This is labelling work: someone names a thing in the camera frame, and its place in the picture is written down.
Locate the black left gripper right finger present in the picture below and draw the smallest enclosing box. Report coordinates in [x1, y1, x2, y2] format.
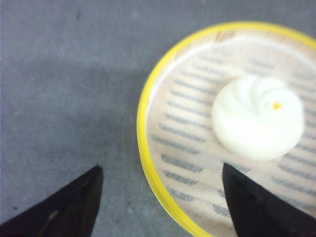
[222, 163, 316, 237]

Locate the white steamer liner cloth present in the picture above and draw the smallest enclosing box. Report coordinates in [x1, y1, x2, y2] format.
[146, 35, 316, 237]

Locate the white steamed bun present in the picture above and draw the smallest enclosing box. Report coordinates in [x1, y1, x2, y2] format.
[212, 76, 305, 161]

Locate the bamboo steamer tray one bun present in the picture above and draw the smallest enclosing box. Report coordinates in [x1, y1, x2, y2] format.
[137, 21, 316, 237]

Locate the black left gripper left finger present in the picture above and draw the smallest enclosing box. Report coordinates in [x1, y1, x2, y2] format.
[0, 166, 103, 237]

